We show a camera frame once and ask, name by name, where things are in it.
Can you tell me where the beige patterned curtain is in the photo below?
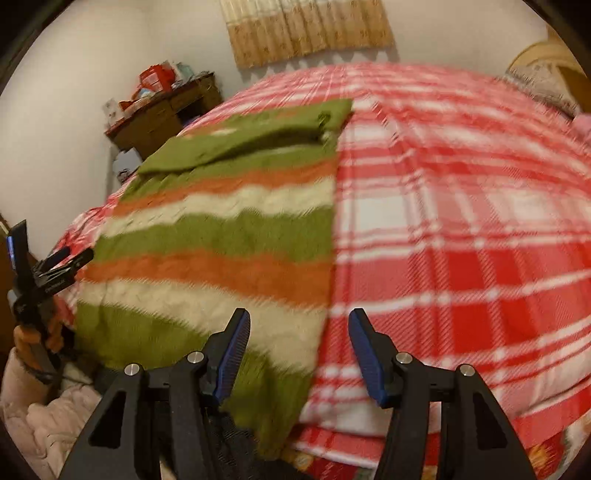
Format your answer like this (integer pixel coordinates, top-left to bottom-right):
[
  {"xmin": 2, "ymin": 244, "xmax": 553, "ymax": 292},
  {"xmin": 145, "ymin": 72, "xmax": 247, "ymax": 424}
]
[{"xmin": 221, "ymin": 0, "xmax": 397, "ymax": 70}]

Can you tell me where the person's left hand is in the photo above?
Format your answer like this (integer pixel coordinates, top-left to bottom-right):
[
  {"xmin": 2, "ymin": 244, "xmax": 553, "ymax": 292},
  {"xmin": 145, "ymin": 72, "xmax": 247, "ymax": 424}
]
[{"xmin": 13, "ymin": 318, "xmax": 64, "ymax": 358}]

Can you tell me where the brown wooden desk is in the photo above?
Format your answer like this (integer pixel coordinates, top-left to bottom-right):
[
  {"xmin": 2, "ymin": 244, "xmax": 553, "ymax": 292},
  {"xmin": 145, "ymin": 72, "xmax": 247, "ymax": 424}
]
[{"xmin": 104, "ymin": 71, "xmax": 225, "ymax": 160}]

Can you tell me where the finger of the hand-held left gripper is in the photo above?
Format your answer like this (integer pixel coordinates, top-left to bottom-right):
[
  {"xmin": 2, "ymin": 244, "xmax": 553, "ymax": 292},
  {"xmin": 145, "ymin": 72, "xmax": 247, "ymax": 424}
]
[
  {"xmin": 33, "ymin": 247, "xmax": 72, "ymax": 274},
  {"xmin": 39, "ymin": 250, "xmax": 95, "ymax": 294}
]

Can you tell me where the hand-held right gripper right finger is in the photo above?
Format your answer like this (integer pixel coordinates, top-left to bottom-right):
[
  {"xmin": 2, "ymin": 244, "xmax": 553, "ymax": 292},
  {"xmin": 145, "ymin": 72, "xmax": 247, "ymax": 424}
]
[{"xmin": 348, "ymin": 308, "xmax": 539, "ymax": 480}]

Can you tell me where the green orange white striped sweater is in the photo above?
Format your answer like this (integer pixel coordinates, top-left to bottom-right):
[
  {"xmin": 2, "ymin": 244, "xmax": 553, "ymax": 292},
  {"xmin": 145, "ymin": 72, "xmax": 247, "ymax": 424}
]
[{"xmin": 74, "ymin": 98, "xmax": 354, "ymax": 460}]

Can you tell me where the yellow patterned pillow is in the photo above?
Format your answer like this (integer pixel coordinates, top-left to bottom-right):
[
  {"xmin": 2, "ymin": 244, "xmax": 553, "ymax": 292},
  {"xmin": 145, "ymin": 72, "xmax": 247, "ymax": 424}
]
[{"xmin": 503, "ymin": 39, "xmax": 588, "ymax": 116}]

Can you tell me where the pile of small boxes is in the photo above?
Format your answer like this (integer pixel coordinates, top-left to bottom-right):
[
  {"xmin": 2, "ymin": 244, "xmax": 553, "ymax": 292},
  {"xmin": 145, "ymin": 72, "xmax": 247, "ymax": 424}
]
[{"xmin": 121, "ymin": 60, "xmax": 206, "ymax": 114}]

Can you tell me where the red white plaid blanket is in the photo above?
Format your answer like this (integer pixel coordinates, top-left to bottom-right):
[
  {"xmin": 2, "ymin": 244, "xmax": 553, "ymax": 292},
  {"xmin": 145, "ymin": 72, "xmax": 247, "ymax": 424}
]
[{"xmin": 55, "ymin": 62, "xmax": 591, "ymax": 462}]

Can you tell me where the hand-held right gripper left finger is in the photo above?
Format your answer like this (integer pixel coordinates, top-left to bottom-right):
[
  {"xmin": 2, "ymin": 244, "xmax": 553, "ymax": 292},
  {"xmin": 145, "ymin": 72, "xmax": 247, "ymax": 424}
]
[{"xmin": 58, "ymin": 308, "xmax": 252, "ymax": 480}]

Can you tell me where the white cardboard box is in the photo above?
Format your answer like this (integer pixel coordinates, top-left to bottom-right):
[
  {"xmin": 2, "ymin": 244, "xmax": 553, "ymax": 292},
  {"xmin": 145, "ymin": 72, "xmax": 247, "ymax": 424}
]
[{"xmin": 112, "ymin": 150, "xmax": 141, "ymax": 184}]

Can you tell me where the small white box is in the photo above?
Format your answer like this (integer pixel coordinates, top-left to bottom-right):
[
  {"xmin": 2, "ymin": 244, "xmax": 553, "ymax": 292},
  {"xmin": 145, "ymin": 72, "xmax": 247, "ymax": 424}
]
[{"xmin": 102, "ymin": 98, "xmax": 123, "ymax": 126}]

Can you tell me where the pink fluffy clothing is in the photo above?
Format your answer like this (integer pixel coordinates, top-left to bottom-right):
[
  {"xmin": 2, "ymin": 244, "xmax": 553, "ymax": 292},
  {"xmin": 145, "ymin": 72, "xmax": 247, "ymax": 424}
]
[{"xmin": 0, "ymin": 383, "xmax": 110, "ymax": 476}]

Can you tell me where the red gift box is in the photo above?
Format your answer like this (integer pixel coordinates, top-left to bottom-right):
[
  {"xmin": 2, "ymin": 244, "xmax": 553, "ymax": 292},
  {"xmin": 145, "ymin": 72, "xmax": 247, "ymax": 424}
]
[{"xmin": 137, "ymin": 65, "xmax": 175, "ymax": 93}]

